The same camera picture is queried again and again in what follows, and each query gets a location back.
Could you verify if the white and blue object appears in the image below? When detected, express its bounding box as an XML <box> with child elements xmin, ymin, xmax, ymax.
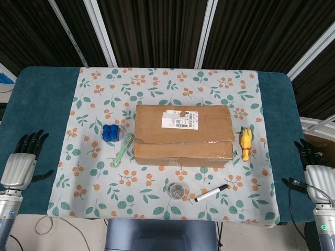
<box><xmin>0</xmin><ymin>62</ymin><xmax>16</xmax><ymax>86</ymax></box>

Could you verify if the green handled brush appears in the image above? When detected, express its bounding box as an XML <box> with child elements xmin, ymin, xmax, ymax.
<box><xmin>109</xmin><ymin>132</ymin><xmax>135</xmax><ymax>168</ymax></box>

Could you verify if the wide white frame post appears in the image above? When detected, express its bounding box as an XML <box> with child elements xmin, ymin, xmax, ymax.
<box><xmin>83</xmin><ymin>0</ymin><xmax>118</xmax><ymax>67</ymax></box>

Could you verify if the thin floor cable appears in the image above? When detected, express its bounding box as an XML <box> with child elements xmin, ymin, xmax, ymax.
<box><xmin>35</xmin><ymin>216</ymin><xmax>91</xmax><ymax>251</ymax></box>

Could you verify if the thin white frame post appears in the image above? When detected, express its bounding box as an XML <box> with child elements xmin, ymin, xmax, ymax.
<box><xmin>48</xmin><ymin>0</ymin><xmax>88</xmax><ymax>69</ymax></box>

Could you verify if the slanted white frame beam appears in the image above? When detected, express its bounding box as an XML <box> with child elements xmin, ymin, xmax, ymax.
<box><xmin>286</xmin><ymin>26</ymin><xmax>335</xmax><ymax>81</ymax></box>

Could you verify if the brown cardboard box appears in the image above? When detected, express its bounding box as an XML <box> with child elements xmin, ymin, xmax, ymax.
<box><xmin>132</xmin><ymin>104</ymin><xmax>235</xmax><ymax>168</ymax></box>

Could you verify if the yellow rubber chicken toy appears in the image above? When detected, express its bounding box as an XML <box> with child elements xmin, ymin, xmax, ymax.
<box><xmin>240</xmin><ymin>127</ymin><xmax>253</xmax><ymax>162</ymax></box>

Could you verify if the floral print tablecloth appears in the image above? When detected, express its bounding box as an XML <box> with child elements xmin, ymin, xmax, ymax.
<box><xmin>47</xmin><ymin>66</ymin><xmax>281</xmax><ymax>227</ymax></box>

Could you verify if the blue toy building block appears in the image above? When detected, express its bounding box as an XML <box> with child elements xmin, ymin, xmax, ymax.
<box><xmin>102</xmin><ymin>124</ymin><xmax>120</xmax><ymax>143</ymax></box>

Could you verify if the teal table cover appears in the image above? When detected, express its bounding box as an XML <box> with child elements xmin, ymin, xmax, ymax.
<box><xmin>0</xmin><ymin>65</ymin><xmax>320</xmax><ymax>225</ymax></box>

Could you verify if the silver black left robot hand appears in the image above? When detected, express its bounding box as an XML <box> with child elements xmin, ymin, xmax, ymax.
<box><xmin>0</xmin><ymin>130</ymin><xmax>54</xmax><ymax>191</ymax></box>

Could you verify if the white marker with black cap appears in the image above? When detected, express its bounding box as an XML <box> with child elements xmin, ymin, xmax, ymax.
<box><xmin>194</xmin><ymin>184</ymin><xmax>229</xmax><ymax>203</ymax></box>

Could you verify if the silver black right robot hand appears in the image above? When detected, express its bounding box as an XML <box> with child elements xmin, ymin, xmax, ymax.
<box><xmin>282</xmin><ymin>138</ymin><xmax>335</xmax><ymax>202</ymax></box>

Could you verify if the clear round jar of pins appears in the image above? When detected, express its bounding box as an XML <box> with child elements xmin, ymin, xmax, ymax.
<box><xmin>169</xmin><ymin>184</ymin><xmax>186</xmax><ymax>201</ymax></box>

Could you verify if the white metal rack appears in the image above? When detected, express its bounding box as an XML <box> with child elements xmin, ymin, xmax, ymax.
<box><xmin>299</xmin><ymin>116</ymin><xmax>335</xmax><ymax>136</ymax></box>

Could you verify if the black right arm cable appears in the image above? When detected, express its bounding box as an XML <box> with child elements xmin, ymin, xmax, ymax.
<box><xmin>287</xmin><ymin>179</ymin><xmax>324</xmax><ymax>251</ymax></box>

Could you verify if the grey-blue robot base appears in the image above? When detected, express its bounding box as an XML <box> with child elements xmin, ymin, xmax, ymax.
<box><xmin>104</xmin><ymin>218</ymin><xmax>219</xmax><ymax>251</ymax></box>

